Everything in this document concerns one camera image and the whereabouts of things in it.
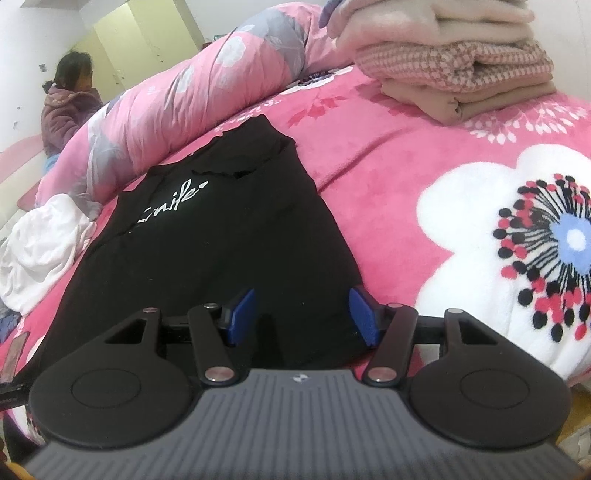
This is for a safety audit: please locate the pink checked folded garment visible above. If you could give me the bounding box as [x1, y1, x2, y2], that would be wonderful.
[353, 39, 555, 94]

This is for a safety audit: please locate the beige folded garment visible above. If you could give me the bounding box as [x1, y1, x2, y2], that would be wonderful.
[380, 80, 557, 126]

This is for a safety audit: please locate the pale pink folded garment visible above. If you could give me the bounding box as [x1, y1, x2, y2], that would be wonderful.
[325, 0, 537, 52]

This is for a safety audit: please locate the pink white bed headboard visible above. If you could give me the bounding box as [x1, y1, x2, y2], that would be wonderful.
[0, 133, 52, 232]

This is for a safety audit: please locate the pink flower print blanket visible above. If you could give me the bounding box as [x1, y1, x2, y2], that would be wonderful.
[0, 64, 591, 418]

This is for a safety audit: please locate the black printed t-shirt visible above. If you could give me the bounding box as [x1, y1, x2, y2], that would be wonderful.
[28, 114, 371, 398]

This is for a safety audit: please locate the pink grey floral quilt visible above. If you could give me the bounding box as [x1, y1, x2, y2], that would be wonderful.
[34, 2, 352, 220]

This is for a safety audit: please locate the brown flat object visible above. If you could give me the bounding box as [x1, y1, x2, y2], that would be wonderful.
[2, 329, 29, 385]

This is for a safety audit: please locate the blue folded garment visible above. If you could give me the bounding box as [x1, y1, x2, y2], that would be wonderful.
[320, 0, 343, 27]

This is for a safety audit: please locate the white crumpled garment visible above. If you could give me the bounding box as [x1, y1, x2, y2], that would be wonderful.
[0, 193, 99, 315]

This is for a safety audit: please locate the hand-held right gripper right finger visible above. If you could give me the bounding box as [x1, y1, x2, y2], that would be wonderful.
[348, 286, 499, 387]

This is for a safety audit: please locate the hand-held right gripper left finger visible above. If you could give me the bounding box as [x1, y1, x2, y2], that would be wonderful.
[104, 288, 257, 387]

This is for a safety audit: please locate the pale yellow wardrobe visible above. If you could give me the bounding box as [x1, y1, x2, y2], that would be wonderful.
[69, 0, 223, 110]

